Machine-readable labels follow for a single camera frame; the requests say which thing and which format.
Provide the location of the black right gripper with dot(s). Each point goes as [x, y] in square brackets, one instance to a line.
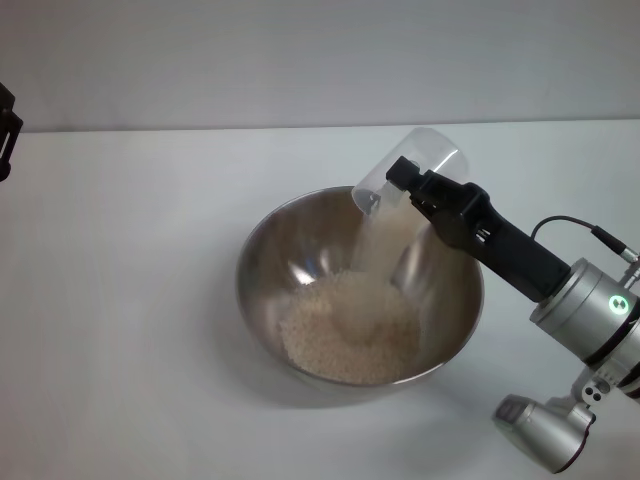
[520, 255]

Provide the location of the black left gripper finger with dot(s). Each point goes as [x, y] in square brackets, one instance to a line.
[9, 135]

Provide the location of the clear plastic measuring cup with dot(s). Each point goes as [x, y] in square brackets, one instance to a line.
[430, 150]

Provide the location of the stainless steel mixing bowl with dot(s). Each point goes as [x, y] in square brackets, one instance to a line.
[300, 240]

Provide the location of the white rice grains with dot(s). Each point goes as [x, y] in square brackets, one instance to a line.
[345, 345]

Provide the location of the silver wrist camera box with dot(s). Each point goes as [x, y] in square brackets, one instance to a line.
[545, 435]

